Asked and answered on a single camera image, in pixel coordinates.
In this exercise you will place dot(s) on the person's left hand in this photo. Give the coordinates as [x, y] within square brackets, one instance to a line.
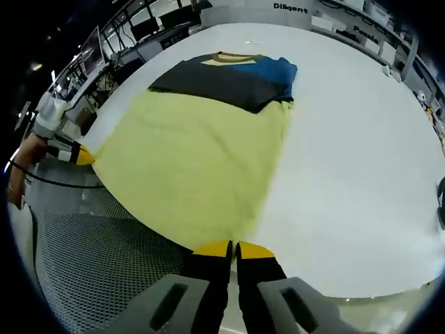
[33, 149]

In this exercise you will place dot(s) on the wide white box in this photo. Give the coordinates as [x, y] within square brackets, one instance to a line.
[323, 23]

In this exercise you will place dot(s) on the small white device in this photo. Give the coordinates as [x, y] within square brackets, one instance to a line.
[391, 71]

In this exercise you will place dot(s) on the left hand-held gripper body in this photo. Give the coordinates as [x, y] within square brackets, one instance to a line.
[50, 116]

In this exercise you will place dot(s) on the black curved object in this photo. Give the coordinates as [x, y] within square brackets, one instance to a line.
[441, 202]

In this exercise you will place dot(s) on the small white box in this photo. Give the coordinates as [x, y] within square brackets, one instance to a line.
[372, 42]

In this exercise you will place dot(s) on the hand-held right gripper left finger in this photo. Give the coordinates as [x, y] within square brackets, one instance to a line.
[174, 302]

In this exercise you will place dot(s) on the row of white storage bins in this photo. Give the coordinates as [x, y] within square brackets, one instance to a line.
[379, 10]

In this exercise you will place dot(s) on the large white-framed monitor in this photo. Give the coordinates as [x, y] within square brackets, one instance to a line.
[93, 52]

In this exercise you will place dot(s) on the yellow garment with coloured sleeves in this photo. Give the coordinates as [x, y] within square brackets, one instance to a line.
[191, 156]

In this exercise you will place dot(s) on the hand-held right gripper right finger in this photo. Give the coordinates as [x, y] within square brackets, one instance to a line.
[306, 306]

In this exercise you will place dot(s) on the tall white box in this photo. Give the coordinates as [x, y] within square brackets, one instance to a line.
[388, 54]

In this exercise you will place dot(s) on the dark cloth pile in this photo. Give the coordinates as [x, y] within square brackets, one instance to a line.
[347, 35]

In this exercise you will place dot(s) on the grey metal shelf unit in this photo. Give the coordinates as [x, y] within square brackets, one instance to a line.
[413, 52]

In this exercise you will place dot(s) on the black monitor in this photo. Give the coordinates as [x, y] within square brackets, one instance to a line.
[145, 28]
[175, 14]

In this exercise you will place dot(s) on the clutter of small items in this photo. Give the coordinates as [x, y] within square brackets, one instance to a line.
[431, 111]

